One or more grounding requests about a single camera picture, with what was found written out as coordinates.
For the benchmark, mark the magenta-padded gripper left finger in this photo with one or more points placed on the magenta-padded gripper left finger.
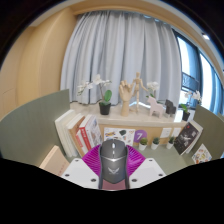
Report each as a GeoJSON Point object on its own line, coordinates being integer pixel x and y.
{"type": "Point", "coordinates": [90, 161]}

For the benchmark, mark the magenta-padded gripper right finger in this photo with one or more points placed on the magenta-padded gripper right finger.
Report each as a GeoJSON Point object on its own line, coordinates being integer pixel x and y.
{"type": "Point", "coordinates": [135, 161]}

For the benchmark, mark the grey computer mouse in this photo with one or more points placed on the grey computer mouse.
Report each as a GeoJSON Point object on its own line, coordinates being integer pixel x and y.
{"type": "Point", "coordinates": [113, 163]}

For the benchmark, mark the small plant in white pot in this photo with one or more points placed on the small plant in white pot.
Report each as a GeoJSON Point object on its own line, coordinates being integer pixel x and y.
{"type": "Point", "coordinates": [143, 146]}
{"type": "Point", "coordinates": [154, 145]}
{"type": "Point", "coordinates": [170, 145]}

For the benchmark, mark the white book with red band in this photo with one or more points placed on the white book with red band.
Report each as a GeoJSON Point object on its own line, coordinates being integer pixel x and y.
{"type": "Point", "coordinates": [81, 141]}

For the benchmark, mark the brown book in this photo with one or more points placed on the brown book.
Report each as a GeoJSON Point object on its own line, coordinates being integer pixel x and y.
{"type": "Point", "coordinates": [76, 140]}

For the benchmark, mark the round purple number sign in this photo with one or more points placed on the round purple number sign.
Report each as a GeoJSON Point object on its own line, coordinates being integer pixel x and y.
{"type": "Point", "coordinates": [140, 135]}

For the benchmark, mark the book with photo cover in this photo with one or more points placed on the book with photo cover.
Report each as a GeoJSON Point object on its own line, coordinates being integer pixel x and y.
{"type": "Point", "coordinates": [95, 131]}

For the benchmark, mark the white sticker sheet card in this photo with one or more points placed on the white sticker sheet card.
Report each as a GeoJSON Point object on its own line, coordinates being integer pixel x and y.
{"type": "Point", "coordinates": [116, 134]}

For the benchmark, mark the beige book with red text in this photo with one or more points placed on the beige book with red text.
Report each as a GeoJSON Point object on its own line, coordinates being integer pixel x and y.
{"type": "Point", "coordinates": [55, 163]}

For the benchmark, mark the thick white book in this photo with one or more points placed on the thick white book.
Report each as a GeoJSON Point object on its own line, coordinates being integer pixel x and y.
{"type": "Point", "coordinates": [61, 133]}

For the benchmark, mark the wooden back panel with shelf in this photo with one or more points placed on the wooden back panel with shelf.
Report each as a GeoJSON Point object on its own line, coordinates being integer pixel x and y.
{"type": "Point", "coordinates": [113, 120]}

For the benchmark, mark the white orchid in black pot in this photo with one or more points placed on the white orchid in black pot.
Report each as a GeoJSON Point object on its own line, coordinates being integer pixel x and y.
{"type": "Point", "coordinates": [105, 108]}

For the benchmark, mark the black book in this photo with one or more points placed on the black book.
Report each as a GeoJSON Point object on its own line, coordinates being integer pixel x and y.
{"type": "Point", "coordinates": [186, 138]}

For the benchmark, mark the pink horse figure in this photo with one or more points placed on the pink horse figure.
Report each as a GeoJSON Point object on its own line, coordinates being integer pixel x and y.
{"type": "Point", "coordinates": [156, 107]}

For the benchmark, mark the black horse figure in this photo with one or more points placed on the black horse figure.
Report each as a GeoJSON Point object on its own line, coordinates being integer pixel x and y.
{"type": "Point", "coordinates": [170, 108]}

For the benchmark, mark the wooden hand model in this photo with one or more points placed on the wooden hand model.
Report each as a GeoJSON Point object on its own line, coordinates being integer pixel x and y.
{"type": "Point", "coordinates": [126, 96]}

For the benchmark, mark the colourful illustrated card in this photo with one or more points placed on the colourful illustrated card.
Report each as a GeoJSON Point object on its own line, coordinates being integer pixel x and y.
{"type": "Point", "coordinates": [201, 155]}

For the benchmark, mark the green desk partition panel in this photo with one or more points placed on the green desk partition panel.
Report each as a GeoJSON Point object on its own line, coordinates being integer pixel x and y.
{"type": "Point", "coordinates": [30, 130]}
{"type": "Point", "coordinates": [211, 130]}

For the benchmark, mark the white orchid by window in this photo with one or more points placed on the white orchid by window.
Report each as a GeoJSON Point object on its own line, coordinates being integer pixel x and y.
{"type": "Point", "coordinates": [185, 115]}

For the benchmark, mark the wooden mannequin figure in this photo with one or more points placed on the wooden mannequin figure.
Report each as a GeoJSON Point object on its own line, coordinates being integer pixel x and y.
{"type": "Point", "coordinates": [137, 86]}

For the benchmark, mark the white orchid behind horse figure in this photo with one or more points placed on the white orchid behind horse figure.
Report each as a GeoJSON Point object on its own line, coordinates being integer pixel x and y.
{"type": "Point", "coordinates": [152, 86]}

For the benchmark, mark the window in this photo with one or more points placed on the window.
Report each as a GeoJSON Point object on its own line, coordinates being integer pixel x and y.
{"type": "Point", "coordinates": [188, 63]}

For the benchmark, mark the grey curtain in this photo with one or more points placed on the grey curtain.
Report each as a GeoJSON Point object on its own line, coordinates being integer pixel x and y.
{"type": "Point", "coordinates": [123, 46]}

